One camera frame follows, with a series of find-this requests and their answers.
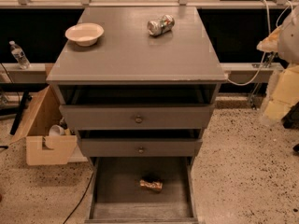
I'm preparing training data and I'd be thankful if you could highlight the clear plastic water bottle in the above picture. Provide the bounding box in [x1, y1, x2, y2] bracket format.
[9, 41, 30, 70]

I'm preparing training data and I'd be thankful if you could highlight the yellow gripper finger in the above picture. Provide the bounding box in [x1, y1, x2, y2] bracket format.
[260, 63, 299, 126]
[256, 26, 281, 52]

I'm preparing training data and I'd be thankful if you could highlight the grey open bottom drawer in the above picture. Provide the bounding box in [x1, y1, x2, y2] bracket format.
[85, 157, 199, 224]

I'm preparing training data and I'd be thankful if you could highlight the black floor cable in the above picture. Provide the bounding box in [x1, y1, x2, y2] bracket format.
[62, 171, 95, 224]

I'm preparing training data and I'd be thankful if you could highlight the light wooden box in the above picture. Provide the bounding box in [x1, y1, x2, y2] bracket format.
[11, 85, 77, 166]

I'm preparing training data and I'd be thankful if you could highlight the crushed silver green can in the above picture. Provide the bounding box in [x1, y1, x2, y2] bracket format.
[147, 14, 175, 36]

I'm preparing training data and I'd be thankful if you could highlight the grey middle drawer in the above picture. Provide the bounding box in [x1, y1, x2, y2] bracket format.
[78, 139, 202, 157]

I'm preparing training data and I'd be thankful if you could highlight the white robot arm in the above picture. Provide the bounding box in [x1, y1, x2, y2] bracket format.
[257, 6, 299, 125]

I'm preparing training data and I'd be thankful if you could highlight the white bowl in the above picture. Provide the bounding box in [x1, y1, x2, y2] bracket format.
[65, 23, 104, 47]

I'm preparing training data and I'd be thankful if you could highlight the white cup in box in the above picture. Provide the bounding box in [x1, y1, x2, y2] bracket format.
[49, 125, 65, 136]

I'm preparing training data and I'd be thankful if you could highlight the grey wooden drawer cabinet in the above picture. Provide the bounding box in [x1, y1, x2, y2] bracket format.
[46, 6, 228, 224]

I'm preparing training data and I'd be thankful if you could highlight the grey metal rail beam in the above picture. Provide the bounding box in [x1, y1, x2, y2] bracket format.
[0, 63, 283, 83]

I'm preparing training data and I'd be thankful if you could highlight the grey top drawer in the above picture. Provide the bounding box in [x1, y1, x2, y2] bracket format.
[59, 105, 214, 130]

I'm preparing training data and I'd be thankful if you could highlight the white cable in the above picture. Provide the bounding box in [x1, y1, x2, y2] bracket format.
[226, 0, 294, 87]

